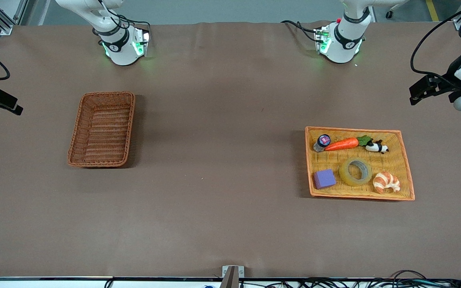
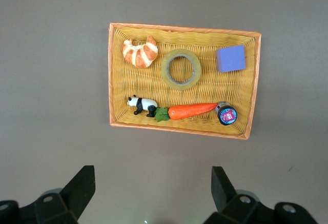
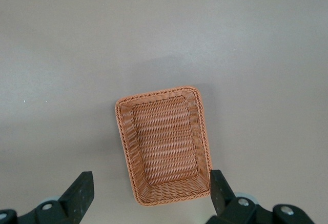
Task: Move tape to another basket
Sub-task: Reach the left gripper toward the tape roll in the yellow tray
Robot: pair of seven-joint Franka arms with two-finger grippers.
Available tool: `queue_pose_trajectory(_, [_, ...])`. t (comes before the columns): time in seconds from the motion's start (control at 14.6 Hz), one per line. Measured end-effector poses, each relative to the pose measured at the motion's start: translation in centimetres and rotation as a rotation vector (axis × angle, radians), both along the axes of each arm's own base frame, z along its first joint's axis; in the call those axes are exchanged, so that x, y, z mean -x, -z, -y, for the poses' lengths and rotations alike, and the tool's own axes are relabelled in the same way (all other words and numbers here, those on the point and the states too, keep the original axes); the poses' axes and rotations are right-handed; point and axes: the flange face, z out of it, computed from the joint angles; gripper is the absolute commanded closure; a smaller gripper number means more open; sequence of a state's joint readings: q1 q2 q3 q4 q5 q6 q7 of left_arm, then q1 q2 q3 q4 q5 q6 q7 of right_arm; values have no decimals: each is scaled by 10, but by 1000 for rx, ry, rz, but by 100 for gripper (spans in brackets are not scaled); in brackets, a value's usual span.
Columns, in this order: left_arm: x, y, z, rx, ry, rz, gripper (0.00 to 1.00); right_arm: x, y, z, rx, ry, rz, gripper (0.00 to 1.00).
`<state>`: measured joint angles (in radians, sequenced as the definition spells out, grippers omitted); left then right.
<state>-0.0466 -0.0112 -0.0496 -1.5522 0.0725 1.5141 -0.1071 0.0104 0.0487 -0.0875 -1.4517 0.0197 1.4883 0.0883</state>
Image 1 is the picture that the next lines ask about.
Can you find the small bottle purple lid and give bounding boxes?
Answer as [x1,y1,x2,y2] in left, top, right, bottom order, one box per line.
[313,134,331,153]

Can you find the yellowish clear tape roll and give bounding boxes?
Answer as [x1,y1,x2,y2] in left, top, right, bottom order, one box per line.
[339,157,373,187]

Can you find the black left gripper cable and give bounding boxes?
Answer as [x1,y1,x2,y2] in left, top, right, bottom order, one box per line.
[410,0,461,87]

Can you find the white table edge rail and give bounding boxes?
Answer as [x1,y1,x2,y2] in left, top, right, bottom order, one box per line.
[0,276,461,288]

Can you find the yellow wicker tray basket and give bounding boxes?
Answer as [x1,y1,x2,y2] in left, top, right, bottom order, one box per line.
[305,126,415,201]

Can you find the black white toy panda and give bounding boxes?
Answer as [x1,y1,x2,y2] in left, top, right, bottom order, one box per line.
[365,140,389,154]

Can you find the purple foam cube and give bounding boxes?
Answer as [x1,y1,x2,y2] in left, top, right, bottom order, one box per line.
[313,169,337,190]

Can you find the metal table edge bracket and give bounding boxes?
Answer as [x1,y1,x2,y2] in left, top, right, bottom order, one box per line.
[222,265,245,288]

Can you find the brown table cover mat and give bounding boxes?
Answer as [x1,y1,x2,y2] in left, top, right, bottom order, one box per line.
[0,21,461,279]

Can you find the orange toy carrot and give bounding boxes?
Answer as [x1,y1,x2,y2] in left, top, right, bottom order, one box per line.
[325,135,373,152]

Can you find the metal base connector plate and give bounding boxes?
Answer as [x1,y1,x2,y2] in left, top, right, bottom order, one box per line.
[314,26,331,55]
[132,30,150,57]

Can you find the toy croissant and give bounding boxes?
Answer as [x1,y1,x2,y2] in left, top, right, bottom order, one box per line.
[373,172,401,194]

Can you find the black right base cable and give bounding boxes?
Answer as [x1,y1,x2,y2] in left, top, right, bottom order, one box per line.
[92,0,151,40]

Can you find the black left base cable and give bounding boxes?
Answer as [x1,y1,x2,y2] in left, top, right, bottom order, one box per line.
[281,20,320,44]

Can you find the black base cable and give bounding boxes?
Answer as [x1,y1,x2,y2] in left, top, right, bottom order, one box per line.
[92,0,151,40]
[281,20,320,44]

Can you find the black cable bundle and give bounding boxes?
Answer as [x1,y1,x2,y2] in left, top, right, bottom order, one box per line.
[239,270,461,288]

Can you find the brown wicker basket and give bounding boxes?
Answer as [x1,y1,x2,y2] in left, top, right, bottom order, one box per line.
[67,92,136,168]

